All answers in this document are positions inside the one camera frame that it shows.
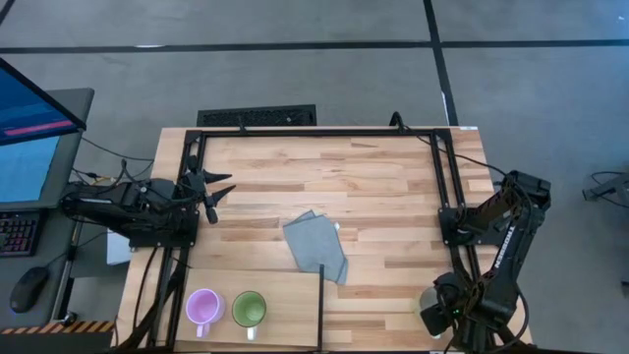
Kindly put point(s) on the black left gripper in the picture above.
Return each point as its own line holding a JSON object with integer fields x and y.
{"x": 195, "y": 186}

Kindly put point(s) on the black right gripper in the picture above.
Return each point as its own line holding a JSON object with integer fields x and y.
{"x": 437, "y": 319}

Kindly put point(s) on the cream mug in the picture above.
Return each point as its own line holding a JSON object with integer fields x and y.
{"x": 425, "y": 297}

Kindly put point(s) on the pink mug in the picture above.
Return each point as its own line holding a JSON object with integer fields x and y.
{"x": 204, "y": 306}

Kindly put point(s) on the green mug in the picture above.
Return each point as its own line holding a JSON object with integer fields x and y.
{"x": 249, "y": 309}

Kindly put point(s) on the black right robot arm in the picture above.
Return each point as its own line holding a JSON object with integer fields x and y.
{"x": 506, "y": 251}

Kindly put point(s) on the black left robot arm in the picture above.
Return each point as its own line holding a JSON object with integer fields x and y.
{"x": 123, "y": 196}

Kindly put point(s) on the wooden shelf board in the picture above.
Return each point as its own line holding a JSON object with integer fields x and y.
{"x": 290, "y": 305}

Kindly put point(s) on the black floor vent grille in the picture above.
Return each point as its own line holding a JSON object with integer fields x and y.
{"x": 255, "y": 116}

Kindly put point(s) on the grey cloth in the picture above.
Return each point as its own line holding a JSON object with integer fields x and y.
{"x": 314, "y": 246}

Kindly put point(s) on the white paper sheet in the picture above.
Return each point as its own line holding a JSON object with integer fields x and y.
{"x": 117, "y": 251}

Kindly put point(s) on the grey desk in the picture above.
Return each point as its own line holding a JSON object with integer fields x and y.
{"x": 54, "y": 246}

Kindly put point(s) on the grey framed screen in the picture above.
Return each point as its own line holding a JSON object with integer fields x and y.
{"x": 24, "y": 167}

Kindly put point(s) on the black framed monitor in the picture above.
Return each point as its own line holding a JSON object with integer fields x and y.
{"x": 29, "y": 108}

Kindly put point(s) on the backlit keyboard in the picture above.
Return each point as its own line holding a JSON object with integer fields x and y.
{"x": 17, "y": 233}

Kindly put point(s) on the black stand leg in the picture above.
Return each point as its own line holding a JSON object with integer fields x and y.
{"x": 607, "y": 187}

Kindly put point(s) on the hazard striped bar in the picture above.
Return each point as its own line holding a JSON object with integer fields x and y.
{"x": 54, "y": 327}

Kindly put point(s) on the black computer mouse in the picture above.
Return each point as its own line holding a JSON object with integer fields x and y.
{"x": 27, "y": 290}

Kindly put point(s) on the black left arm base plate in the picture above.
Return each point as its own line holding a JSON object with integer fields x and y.
{"x": 167, "y": 240}

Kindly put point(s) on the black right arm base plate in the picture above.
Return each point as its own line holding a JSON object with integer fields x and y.
{"x": 449, "y": 221}

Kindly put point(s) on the black aluminium table frame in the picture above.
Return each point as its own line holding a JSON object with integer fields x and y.
{"x": 319, "y": 133}

